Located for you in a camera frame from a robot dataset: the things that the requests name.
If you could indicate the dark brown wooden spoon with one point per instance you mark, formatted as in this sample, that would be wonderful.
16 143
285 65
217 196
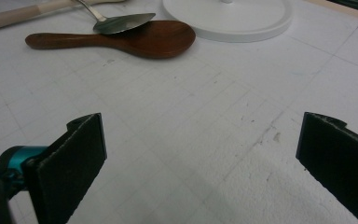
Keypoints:
155 42

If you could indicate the white foam mat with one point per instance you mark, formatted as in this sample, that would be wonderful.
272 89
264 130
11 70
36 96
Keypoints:
199 124

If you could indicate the light wooden spoon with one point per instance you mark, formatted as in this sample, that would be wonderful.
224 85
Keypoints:
12 17

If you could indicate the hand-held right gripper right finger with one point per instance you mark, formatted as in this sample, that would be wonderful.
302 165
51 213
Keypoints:
338 165

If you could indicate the white utensil stand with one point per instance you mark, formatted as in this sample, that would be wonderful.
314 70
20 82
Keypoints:
245 21

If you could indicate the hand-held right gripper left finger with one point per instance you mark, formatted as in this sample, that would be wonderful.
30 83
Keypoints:
68 174

